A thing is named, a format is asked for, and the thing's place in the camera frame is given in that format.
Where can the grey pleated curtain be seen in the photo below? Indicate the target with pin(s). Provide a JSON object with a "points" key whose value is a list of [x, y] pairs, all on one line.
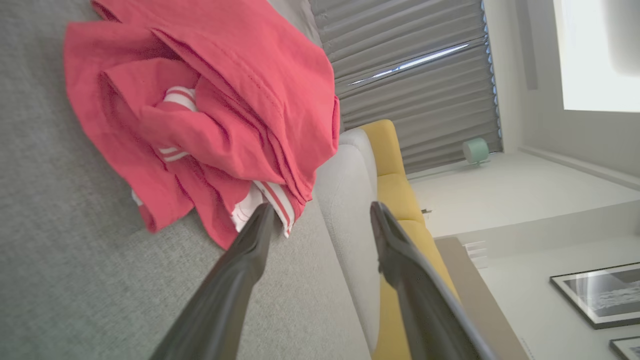
{"points": [[410, 100]]}

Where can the wide grey sofa seat cushion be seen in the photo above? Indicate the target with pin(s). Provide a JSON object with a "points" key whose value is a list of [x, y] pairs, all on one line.
{"points": [[75, 275]]}

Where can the yellow sofa back cushion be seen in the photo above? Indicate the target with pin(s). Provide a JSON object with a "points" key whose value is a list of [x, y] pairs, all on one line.
{"points": [[400, 200], [385, 147]]}

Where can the large black framed picture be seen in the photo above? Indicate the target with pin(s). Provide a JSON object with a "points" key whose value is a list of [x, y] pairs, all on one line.
{"points": [[605, 295]]}

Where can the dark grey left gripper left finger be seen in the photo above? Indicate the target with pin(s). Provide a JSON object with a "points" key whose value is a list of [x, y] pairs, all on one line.
{"points": [[220, 310]]}

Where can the red Bulls shorts white stripe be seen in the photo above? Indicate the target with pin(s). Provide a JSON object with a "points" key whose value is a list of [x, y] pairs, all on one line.
{"points": [[270, 65]]}

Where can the small black framed picture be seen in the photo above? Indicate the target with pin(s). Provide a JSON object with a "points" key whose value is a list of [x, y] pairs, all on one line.
{"points": [[630, 350]]}

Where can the red Bulls jersey white sleeves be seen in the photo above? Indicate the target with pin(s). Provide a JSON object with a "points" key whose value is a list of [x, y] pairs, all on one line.
{"points": [[150, 190]]}

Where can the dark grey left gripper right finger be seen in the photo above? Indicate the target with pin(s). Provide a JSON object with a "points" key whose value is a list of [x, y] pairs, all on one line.
{"points": [[425, 310]]}

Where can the mint green round lamp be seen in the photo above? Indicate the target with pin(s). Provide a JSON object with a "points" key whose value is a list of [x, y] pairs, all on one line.
{"points": [[475, 150]]}

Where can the light grey sofa back cushion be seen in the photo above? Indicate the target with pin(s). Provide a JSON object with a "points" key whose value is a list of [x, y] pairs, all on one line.
{"points": [[345, 210]]}

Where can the beige wooden ledge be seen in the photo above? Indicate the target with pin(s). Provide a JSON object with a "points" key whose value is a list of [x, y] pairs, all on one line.
{"points": [[485, 300]]}

